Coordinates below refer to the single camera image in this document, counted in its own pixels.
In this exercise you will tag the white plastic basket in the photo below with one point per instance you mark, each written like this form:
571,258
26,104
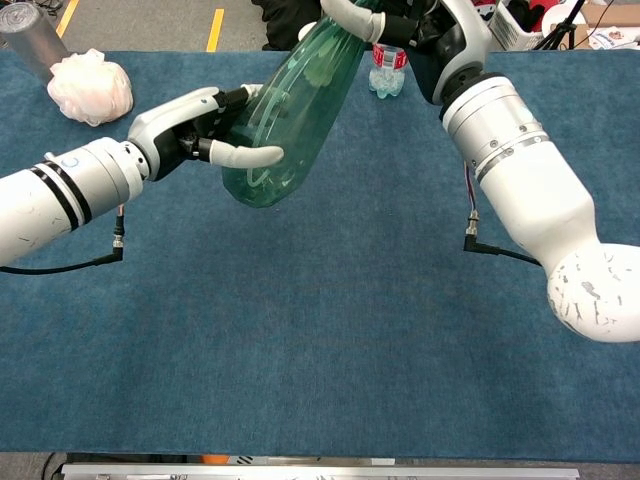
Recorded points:
520,27

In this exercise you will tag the green spray bottle black trigger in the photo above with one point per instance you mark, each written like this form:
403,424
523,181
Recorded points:
295,125

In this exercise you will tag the grey metal cylinder can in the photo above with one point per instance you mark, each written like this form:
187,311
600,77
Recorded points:
32,42

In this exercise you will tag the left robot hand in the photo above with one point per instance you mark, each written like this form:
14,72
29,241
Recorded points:
170,120

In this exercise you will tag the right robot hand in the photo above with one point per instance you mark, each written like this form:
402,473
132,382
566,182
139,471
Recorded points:
460,30

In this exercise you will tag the black tripod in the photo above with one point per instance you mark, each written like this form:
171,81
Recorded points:
562,27

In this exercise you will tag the person in black clothes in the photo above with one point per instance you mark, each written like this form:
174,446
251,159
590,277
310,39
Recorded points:
285,22

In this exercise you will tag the blue felt table mat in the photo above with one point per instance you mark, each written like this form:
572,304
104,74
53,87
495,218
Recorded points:
325,325

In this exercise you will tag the aluminium rail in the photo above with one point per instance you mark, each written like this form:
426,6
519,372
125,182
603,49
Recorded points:
320,472

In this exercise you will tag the clear water bottle red label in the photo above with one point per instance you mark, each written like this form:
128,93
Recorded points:
390,75

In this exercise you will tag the green Pringles can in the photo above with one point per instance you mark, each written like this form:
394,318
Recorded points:
485,7

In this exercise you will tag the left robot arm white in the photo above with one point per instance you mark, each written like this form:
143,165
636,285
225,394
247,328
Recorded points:
50,200

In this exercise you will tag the white paper cup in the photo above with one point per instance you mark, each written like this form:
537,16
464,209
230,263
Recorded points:
306,34

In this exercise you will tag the white mesh bath sponge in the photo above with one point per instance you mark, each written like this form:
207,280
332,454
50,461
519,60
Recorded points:
92,92

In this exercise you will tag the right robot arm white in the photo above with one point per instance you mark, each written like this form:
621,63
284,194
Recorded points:
530,175

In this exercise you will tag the cardboard box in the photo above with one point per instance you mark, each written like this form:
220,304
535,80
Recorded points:
612,22

